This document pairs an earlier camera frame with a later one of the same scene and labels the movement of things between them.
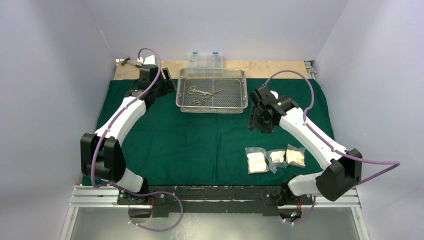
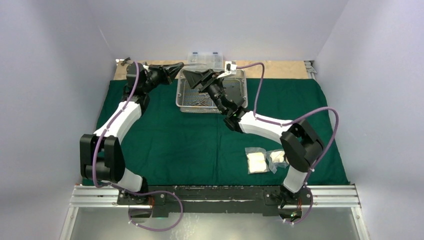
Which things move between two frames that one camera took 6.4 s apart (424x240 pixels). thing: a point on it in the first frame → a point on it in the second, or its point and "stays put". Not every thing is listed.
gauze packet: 276,159 stays put
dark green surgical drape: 163,147 stays put
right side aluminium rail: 310,68 stays put
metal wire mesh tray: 212,91 stays put
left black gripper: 168,86 → 168,73
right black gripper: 253,112 → 205,82
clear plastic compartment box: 199,60 stays put
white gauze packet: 257,160 stays put
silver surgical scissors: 193,90 → 194,64
